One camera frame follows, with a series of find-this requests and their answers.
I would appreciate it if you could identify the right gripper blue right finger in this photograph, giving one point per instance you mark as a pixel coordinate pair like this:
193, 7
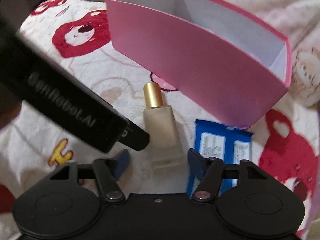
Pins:
198, 165

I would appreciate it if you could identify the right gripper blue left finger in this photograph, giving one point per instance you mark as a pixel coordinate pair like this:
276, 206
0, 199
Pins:
119, 163

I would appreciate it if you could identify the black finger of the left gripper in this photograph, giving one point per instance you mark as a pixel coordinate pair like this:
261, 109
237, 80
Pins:
135, 137

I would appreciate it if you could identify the gold cap foundation bottle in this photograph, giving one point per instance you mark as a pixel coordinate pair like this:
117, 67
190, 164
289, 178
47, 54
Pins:
165, 148

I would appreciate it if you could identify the bear print bed sheet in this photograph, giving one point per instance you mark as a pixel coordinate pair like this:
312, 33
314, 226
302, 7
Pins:
32, 145

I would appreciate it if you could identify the pink cardboard box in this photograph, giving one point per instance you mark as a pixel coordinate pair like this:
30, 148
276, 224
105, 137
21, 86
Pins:
230, 62

